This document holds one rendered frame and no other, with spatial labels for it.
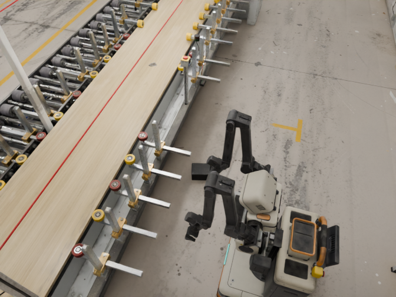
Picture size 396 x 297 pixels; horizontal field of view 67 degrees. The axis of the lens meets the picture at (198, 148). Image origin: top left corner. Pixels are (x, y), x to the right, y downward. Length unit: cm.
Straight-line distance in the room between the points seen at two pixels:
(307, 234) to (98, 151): 164
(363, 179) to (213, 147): 170
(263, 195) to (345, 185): 210
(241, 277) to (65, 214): 141
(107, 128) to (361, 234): 257
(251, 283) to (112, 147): 154
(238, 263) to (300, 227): 71
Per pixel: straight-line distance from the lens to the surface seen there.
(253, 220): 174
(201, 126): 380
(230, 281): 258
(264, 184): 167
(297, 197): 336
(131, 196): 218
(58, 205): 231
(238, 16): 603
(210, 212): 158
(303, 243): 211
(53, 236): 221
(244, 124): 161
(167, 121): 300
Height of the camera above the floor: 275
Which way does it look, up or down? 51 degrees down
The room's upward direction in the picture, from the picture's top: 1 degrees clockwise
